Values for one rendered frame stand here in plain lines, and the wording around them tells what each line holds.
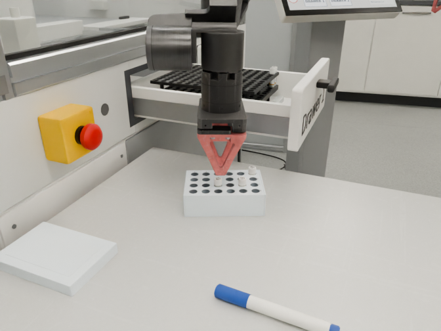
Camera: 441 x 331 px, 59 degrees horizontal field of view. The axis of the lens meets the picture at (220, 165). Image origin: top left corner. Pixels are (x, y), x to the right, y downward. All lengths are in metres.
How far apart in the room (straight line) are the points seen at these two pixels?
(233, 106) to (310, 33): 1.18
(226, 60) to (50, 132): 0.28
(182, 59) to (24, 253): 0.32
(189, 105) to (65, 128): 0.24
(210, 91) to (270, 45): 2.00
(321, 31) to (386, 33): 2.12
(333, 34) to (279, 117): 1.09
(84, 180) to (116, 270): 0.25
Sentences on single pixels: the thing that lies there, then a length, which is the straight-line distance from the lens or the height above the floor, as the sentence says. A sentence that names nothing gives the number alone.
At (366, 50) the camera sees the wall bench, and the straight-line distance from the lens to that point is 3.81.
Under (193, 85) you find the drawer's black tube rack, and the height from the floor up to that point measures 0.90.
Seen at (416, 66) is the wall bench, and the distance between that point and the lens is 3.89.
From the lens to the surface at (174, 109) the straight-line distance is 0.76.
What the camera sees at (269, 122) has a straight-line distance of 0.69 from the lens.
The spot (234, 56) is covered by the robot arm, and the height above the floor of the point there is 1.00.
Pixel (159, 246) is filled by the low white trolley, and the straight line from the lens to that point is 0.55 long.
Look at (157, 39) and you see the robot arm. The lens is 0.52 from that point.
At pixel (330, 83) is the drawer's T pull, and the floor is 0.91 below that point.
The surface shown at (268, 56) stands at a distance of 2.53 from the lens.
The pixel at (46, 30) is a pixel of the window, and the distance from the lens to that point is 0.66.
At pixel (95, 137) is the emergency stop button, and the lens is 0.61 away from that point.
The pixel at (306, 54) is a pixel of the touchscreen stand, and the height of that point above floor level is 0.80.
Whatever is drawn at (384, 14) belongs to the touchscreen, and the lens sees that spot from 1.75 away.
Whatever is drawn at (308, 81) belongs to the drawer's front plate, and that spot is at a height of 0.93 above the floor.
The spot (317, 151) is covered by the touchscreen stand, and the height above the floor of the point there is 0.35.
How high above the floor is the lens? 1.09
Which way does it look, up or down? 26 degrees down
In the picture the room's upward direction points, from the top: straight up
